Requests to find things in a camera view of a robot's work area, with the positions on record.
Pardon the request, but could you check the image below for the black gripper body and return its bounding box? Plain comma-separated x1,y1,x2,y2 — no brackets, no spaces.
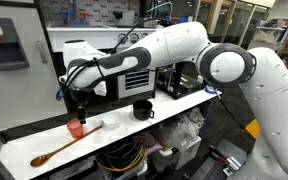
69,84,94,109

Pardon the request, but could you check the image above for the orange plastic cup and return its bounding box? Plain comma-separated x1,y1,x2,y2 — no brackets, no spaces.
66,118,85,140

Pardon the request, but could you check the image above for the wooden spoon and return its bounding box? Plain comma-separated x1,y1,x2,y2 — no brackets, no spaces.
29,124,104,168

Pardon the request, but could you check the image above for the black mug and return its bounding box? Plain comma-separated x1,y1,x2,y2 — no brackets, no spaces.
132,99,156,122

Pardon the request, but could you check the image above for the white bowl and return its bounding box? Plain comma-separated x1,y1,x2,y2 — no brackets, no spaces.
101,111,124,130

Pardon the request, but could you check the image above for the white toy oven door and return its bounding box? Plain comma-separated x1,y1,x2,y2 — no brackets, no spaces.
117,68,157,99

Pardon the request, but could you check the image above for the toy oven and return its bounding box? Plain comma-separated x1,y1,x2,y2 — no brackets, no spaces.
46,24,169,112

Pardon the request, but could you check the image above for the white toy fridge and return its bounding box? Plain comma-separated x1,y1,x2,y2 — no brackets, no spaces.
0,0,69,132

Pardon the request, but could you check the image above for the clear plastic storage bin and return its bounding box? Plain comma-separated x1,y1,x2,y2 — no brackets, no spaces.
95,139,149,180

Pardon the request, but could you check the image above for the pink soft item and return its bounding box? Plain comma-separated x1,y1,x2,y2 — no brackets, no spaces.
133,131,158,151

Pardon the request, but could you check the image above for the toy faucet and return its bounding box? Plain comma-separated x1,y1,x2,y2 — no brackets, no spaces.
59,0,92,27

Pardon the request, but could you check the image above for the grey toy pot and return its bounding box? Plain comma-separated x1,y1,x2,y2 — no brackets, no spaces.
112,9,137,28

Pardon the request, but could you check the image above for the clear plastic bag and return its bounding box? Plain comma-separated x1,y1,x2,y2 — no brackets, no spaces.
157,108,206,153

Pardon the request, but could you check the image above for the white storage container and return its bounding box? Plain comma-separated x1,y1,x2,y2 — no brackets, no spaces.
149,135,202,172

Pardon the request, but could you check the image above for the blue tape roll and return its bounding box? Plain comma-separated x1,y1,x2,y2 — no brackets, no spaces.
204,85,219,95

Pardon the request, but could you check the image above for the metal clamp with orange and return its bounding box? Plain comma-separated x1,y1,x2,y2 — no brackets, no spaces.
222,155,243,177

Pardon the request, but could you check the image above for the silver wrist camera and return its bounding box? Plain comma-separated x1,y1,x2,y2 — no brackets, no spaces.
92,79,109,98

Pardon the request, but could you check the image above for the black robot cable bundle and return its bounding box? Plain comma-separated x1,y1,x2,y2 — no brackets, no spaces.
62,16,175,98

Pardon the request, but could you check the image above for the yellow cable bundle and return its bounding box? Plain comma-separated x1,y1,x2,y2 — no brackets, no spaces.
97,141,147,173

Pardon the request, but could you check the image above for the metal wire basket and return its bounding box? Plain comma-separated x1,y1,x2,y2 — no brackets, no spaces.
138,16,159,29

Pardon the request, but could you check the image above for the black pegboard base plate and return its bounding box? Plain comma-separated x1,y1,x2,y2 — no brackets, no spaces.
190,139,249,180

